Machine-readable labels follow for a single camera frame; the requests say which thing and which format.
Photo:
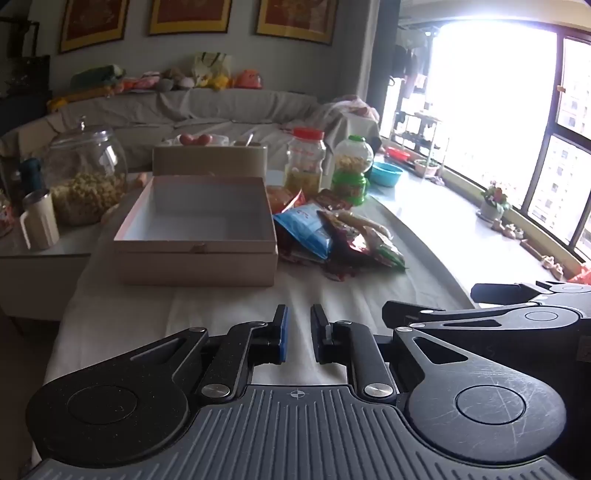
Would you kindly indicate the dark cabinet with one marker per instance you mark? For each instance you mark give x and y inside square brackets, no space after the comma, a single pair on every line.
[21,83]

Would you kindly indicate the beige mug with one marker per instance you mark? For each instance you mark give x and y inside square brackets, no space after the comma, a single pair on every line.
[41,221]

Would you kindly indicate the blue plastic basin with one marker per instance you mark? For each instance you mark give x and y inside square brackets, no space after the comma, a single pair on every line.
[385,174]

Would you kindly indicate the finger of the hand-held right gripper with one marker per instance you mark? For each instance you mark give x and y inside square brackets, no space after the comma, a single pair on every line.
[503,293]
[452,317]

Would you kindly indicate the pink cardboard box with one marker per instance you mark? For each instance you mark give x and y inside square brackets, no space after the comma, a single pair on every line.
[194,263]

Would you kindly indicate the red plastic basin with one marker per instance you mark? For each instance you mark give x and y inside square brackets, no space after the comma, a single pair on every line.
[398,153]

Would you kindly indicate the pink white cloth heap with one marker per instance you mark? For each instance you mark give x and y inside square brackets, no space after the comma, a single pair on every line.
[353,113]

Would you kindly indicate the hanging clothes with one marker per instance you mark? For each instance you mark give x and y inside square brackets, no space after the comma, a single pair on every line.
[411,60]

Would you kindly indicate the dark teal bottle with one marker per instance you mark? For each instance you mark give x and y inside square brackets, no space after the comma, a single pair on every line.
[32,175]

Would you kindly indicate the metal rack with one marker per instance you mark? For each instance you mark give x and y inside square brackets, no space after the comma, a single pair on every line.
[422,134]

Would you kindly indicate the white planter bowl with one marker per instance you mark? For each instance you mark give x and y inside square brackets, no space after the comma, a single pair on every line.
[425,167]

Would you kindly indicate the blue snack packet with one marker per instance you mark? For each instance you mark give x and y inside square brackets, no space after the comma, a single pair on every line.
[302,226]

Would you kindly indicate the black window frame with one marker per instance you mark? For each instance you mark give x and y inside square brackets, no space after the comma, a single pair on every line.
[551,129]

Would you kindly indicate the green candy dispenser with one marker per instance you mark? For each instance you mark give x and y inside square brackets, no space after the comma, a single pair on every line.
[351,184]

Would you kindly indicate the glass jar with lid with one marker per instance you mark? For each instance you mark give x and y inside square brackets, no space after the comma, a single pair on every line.
[85,184]

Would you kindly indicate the row of small figurines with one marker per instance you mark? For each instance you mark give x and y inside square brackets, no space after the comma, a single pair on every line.
[551,264]

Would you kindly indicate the bowl with spoon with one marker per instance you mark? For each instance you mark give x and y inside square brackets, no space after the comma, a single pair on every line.
[247,141]

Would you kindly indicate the gold framed red picture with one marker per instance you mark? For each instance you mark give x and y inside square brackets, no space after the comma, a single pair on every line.
[189,16]
[298,21]
[94,23]

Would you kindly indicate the pile of snack packets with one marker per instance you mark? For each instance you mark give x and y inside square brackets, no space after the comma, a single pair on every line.
[355,242]

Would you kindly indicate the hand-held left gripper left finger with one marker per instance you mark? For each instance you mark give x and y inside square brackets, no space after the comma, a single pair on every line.
[281,339]

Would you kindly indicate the grey covered sofa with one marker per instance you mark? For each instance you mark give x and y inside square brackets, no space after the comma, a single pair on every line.
[207,110]

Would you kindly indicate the potted flower plant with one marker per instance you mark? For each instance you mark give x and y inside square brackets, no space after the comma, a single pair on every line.
[494,203]

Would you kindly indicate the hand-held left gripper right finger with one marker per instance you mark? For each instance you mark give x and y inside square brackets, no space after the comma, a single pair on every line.
[318,339]

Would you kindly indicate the row of plush toys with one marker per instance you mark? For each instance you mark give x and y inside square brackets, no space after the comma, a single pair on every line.
[207,76]

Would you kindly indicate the red lid plastic jar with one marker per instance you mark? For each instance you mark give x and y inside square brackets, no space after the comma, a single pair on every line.
[304,161]

